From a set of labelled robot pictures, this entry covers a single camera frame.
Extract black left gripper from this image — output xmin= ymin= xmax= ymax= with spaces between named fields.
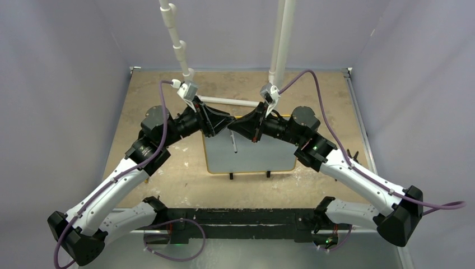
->
xmin=161 ymin=96 xmax=235 ymax=147

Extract white whiteboard marker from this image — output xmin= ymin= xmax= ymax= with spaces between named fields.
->
xmin=230 ymin=132 xmax=238 ymax=153

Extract yellow framed whiteboard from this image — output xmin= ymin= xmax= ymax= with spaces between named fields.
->
xmin=202 ymin=129 xmax=297 ymax=174

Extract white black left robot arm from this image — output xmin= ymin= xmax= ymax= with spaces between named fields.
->
xmin=47 ymin=98 xmax=235 ymax=268

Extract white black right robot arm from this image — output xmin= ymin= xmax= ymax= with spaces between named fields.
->
xmin=242 ymin=103 xmax=423 ymax=247

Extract black pliers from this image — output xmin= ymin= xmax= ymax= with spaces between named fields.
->
xmin=346 ymin=149 xmax=360 ymax=164

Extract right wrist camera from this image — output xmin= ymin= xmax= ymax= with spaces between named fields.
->
xmin=259 ymin=82 xmax=280 ymax=117

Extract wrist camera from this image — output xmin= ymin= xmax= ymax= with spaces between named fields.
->
xmin=177 ymin=81 xmax=198 ymax=112
xmin=259 ymin=82 xmax=280 ymax=117

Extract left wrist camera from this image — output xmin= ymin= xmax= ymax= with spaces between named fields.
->
xmin=177 ymin=81 xmax=198 ymax=112

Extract aluminium table edge rail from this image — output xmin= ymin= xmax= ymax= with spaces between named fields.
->
xmin=341 ymin=68 xmax=415 ymax=269

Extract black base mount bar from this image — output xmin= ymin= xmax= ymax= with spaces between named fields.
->
xmin=143 ymin=197 xmax=342 ymax=248

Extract white PVC pipe frame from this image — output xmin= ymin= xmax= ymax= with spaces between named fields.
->
xmin=159 ymin=1 xmax=296 ymax=90

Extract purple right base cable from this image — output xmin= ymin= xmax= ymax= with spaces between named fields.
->
xmin=314 ymin=224 xmax=353 ymax=253

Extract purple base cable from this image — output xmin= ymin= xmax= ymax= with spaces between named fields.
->
xmin=314 ymin=224 xmax=353 ymax=253
xmin=143 ymin=218 xmax=207 ymax=262

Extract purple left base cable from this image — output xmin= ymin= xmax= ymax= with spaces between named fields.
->
xmin=143 ymin=218 xmax=207 ymax=262

